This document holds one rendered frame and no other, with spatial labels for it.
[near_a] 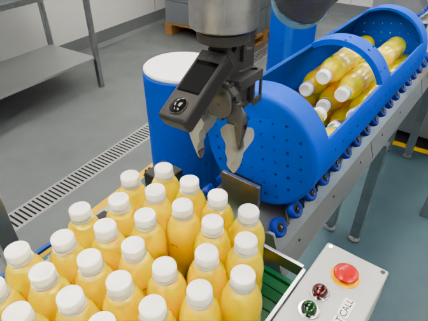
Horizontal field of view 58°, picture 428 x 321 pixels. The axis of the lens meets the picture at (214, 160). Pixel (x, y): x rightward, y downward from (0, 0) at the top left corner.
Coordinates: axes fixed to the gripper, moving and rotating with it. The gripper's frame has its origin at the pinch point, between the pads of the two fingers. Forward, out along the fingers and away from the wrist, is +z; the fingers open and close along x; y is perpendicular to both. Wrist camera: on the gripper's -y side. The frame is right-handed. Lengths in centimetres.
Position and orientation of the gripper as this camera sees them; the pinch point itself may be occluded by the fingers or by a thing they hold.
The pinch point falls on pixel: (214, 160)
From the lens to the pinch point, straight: 61.0
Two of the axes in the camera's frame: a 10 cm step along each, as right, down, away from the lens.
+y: 6.1, -4.7, 6.4
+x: -7.9, -3.6, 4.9
